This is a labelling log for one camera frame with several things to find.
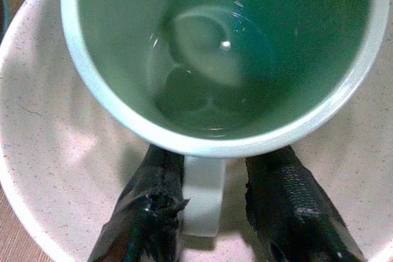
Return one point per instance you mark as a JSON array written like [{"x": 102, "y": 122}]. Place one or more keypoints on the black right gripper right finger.
[{"x": 294, "y": 210}]

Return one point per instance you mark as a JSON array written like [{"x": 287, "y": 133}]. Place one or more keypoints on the white speckled plate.
[{"x": 55, "y": 139}]

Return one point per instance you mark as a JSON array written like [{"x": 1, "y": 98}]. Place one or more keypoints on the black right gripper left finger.
[{"x": 147, "y": 213}]

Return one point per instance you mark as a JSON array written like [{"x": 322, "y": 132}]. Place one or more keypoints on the pale green ceramic mug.
[{"x": 215, "y": 59}]

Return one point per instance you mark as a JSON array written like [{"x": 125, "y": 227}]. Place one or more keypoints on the dark round dish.
[{"x": 3, "y": 10}]

